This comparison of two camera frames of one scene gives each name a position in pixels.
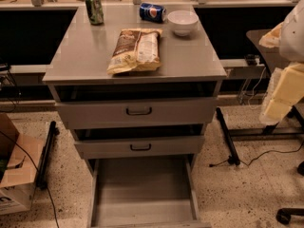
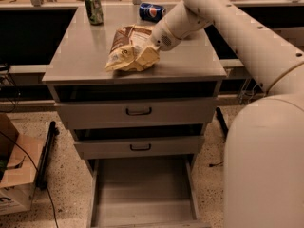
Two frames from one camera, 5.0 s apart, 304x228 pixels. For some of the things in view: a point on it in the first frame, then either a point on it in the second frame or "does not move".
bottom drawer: (143, 193) does not move
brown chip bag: (137, 49) does not move
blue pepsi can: (152, 12) does not move
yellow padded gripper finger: (285, 88) → (163, 38)
